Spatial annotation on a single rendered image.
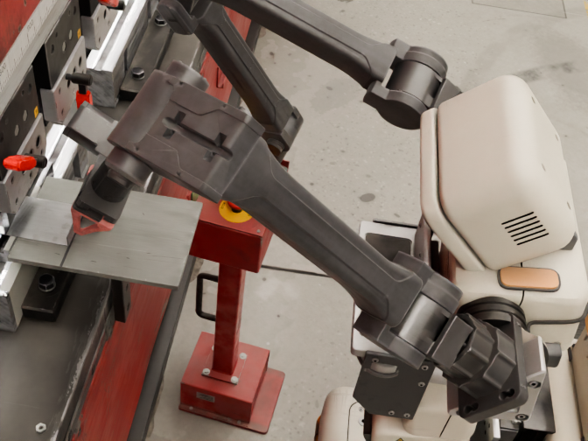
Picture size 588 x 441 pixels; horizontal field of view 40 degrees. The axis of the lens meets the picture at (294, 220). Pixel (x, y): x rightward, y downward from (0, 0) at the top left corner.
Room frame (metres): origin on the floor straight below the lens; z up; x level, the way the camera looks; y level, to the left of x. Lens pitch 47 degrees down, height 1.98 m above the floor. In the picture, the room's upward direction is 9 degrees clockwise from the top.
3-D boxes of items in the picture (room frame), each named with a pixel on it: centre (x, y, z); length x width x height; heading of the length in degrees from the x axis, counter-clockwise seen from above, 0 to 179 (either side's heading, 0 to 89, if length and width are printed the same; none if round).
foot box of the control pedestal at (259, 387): (1.16, 0.09, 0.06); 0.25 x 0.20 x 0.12; 82
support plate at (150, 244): (0.83, 0.29, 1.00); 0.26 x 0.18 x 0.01; 89
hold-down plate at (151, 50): (1.43, 0.37, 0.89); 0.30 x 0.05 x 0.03; 179
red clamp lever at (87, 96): (0.98, 0.37, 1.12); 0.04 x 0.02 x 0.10; 89
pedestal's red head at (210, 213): (1.16, 0.12, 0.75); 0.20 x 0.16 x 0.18; 172
